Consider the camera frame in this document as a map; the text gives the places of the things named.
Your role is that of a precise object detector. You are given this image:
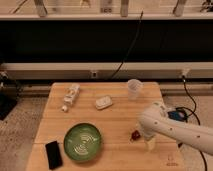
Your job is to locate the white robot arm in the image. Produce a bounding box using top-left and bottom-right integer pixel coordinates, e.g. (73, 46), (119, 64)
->
(138, 102), (213, 156)

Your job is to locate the clear plastic cup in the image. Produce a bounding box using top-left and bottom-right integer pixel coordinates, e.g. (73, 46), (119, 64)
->
(127, 79), (143, 100)

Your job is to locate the black floor cable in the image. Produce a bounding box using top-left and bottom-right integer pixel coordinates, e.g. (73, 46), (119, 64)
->
(174, 75), (208, 171)

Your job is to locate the green ribbed bowl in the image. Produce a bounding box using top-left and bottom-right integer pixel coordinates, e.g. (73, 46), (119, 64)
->
(63, 123), (102, 163)

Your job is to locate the white wall outlet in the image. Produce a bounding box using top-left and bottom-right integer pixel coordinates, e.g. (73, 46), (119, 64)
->
(91, 71), (97, 78)

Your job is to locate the blue cable connector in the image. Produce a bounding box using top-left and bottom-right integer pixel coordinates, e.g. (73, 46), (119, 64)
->
(168, 111), (186, 122)

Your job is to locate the black smartphone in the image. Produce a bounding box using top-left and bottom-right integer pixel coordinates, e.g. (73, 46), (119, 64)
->
(45, 141), (62, 170)

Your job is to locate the red chili pepper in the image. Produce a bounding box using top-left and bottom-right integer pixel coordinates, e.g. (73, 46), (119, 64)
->
(130, 130), (141, 141)

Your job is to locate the black hanging cable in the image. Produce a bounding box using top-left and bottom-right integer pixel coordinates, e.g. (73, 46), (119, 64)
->
(107, 10), (145, 80)

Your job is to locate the dark equipment at left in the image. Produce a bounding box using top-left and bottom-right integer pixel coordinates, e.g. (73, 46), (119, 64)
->
(0, 71), (21, 120)

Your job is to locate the small white cube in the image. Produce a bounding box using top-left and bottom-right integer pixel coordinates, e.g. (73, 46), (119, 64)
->
(61, 105), (68, 112)

